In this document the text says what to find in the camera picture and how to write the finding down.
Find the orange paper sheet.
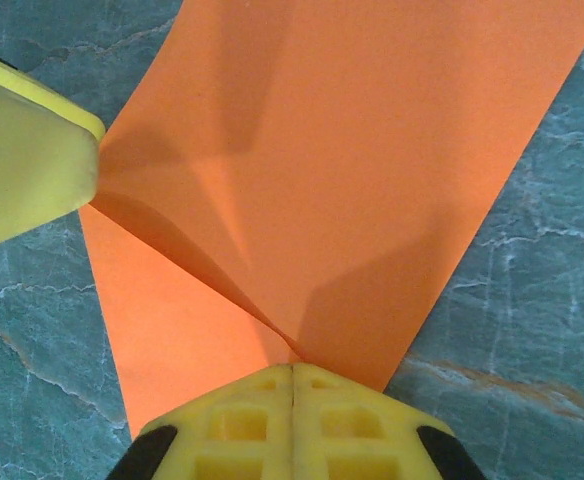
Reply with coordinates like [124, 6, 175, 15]
[79, 0, 584, 439]

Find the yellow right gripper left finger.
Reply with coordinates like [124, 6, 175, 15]
[103, 364, 294, 480]

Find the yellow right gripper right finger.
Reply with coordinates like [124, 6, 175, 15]
[291, 363, 489, 480]

